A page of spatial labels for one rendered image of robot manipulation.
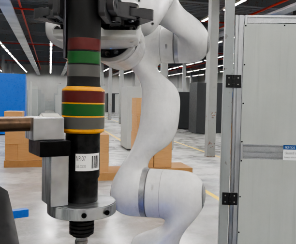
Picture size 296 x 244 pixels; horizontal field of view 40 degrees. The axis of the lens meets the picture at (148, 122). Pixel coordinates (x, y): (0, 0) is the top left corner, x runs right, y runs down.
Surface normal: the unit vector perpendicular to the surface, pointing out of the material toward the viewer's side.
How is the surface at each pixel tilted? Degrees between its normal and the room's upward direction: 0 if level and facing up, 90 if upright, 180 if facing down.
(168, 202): 97
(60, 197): 90
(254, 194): 90
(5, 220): 36
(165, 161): 90
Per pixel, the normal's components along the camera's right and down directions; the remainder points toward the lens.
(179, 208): -0.29, 0.09
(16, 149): 0.20, 0.06
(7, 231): 0.47, -0.77
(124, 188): -0.32, -0.18
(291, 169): -0.07, 0.06
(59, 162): 0.52, 0.06
